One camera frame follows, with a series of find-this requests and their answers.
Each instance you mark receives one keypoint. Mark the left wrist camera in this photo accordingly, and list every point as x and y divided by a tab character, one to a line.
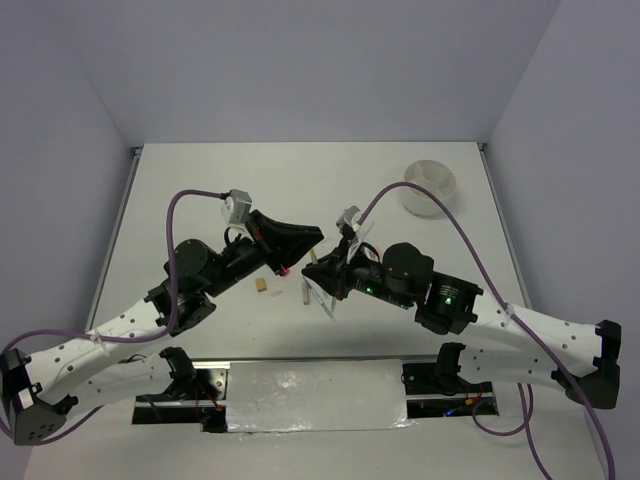
236	208

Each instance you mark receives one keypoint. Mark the tan eraser cube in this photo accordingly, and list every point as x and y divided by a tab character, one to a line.
260	285

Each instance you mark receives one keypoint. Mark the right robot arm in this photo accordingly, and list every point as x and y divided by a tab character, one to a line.
579	359

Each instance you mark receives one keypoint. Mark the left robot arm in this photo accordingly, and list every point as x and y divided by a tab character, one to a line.
127	355

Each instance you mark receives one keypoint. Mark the blue clear pen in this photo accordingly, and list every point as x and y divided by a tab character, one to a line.
321	298

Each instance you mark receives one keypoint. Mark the white round divided organizer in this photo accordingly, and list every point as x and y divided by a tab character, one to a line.
434	177

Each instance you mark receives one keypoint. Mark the silver foil sheet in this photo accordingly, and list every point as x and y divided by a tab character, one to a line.
316	396

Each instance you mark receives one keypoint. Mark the beige chalk stick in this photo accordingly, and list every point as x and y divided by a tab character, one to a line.
305	294

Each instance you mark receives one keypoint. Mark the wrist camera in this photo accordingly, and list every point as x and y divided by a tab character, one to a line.
236	208
353	229

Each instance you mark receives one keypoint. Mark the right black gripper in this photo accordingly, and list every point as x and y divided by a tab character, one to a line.
330	274

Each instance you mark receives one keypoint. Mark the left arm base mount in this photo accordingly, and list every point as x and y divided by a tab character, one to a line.
203	403

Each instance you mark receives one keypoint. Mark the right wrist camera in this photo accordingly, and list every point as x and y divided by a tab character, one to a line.
353	229

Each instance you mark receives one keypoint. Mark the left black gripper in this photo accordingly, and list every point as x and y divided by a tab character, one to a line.
281	244

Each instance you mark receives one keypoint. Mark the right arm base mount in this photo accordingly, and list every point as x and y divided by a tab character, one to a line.
428	396

